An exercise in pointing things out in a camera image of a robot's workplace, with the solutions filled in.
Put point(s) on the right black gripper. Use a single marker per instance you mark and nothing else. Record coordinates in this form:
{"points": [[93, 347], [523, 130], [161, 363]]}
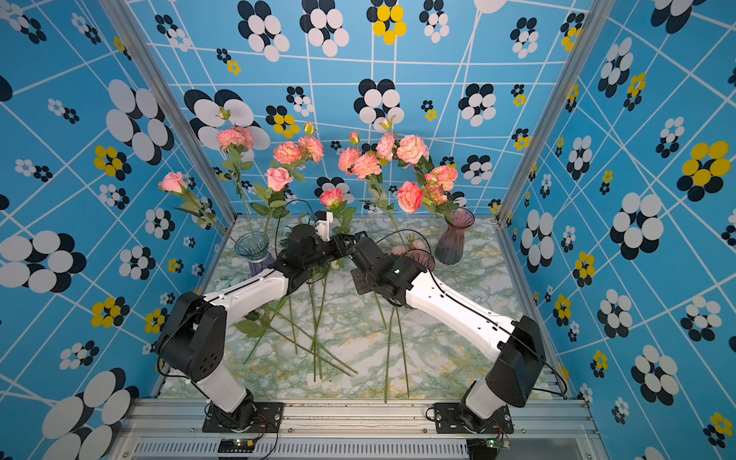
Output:
{"points": [[361, 287]]}

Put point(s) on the front pink grey glass vase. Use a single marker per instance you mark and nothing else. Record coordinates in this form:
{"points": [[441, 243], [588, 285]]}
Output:
{"points": [[418, 251]]}

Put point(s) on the right controller circuit board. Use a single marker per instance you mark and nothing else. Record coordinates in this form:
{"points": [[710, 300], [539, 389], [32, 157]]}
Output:
{"points": [[486, 449]]}

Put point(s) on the blue purple glass vase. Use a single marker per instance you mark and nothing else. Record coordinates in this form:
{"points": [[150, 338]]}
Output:
{"points": [[254, 246]]}

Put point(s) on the right corner aluminium post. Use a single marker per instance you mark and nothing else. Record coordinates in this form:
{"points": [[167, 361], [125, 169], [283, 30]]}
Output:
{"points": [[595, 21]]}

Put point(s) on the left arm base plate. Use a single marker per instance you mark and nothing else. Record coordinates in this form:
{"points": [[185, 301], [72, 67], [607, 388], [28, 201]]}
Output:
{"points": [[249, 417]]}

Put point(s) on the corner aluminium post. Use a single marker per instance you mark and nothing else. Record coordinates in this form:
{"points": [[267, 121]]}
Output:
{"points": [[595, 21], [122, 20]]}

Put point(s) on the left controller circuit board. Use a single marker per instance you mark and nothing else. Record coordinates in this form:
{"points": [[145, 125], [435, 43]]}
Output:
{"points": [[236, 446]]}

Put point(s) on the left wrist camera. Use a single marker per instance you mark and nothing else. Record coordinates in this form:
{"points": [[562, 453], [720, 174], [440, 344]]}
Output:
{"points": [[324, 220]]}

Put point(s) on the pink grey glass vase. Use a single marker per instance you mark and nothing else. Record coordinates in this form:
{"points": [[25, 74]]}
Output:
{"points": [[418, 251], [450, 247]]}

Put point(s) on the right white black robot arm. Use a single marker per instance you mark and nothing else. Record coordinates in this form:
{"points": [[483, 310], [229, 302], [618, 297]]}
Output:
{"points": [[514, 346]]}

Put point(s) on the pink peony flower stem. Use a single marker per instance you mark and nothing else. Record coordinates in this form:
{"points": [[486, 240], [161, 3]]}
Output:
{"points": [[411, 150]]}

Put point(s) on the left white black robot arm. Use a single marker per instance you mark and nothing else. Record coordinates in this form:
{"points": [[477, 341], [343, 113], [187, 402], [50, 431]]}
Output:
{"points": [[193, 338]]}

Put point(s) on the rear pink grey glass vase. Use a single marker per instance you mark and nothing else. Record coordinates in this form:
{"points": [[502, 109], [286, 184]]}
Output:
{"points": [[450, 247]]}

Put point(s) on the single pink rose stem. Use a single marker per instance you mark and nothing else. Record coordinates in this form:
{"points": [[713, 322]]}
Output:
{"points": [[411, 197]]}

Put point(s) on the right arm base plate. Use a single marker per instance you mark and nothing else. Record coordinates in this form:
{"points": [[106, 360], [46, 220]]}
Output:
{"points": [[455, 418]]}

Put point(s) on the pile of artificial flowers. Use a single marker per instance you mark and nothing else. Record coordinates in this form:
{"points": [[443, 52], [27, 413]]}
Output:
{"points": [[327, 342]]}

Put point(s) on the controller circuit board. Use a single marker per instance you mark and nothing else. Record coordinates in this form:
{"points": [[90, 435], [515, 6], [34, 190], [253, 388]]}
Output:
{"points": [[486, 449], [236, 446]]}

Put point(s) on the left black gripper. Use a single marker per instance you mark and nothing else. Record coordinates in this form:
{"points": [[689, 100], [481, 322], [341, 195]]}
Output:
{"points": [[339, 245]]}

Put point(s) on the left corner aluminium post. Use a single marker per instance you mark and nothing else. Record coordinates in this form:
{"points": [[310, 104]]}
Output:
{"points": [[122, 20]]}

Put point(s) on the aluminium front rail frame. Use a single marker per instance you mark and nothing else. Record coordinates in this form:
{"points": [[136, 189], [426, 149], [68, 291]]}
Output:
{"points": [[356, 429]]}

